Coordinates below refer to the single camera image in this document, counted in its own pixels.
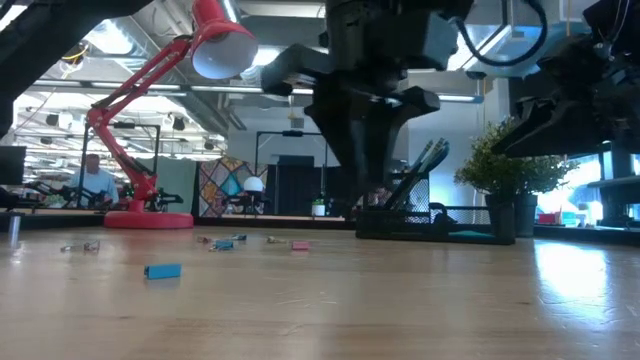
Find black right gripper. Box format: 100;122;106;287
492;59;640;159

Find white globe lamp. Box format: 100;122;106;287
242;175;265;197

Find blue handled scissors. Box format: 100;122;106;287
419;144;451;176

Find black mesh desk organizer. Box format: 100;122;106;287
354;172;516;246

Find blue sticky note pad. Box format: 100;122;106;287
447;229;496;240

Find red desk lamp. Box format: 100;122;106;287
87;0;260;230

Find long ceiling light strip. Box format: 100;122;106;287
29;79;485;104

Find black upright pole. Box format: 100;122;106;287
612;144;634;179

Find black left camera cable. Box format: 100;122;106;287
453;0;550;68

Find colourful patterned panel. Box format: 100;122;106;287
198;156;270;218

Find dark grey side desk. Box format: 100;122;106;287
587;175;640;229

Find potted green plant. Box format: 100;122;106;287
453;119;581;238

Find black background cabinet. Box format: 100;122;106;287
267;154;351;219

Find small silver metal post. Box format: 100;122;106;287
7;212;25;251

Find black background monitor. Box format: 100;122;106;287
0;145;27;186

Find person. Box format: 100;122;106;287
64;153;121;209

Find red binder clip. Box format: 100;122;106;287
60;240;101;253

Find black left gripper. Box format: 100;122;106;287
259;0;474;199

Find yellow black ceiling device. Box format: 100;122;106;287
62;42;91;66

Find black aluminium table frame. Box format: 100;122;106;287
0;208;640;247

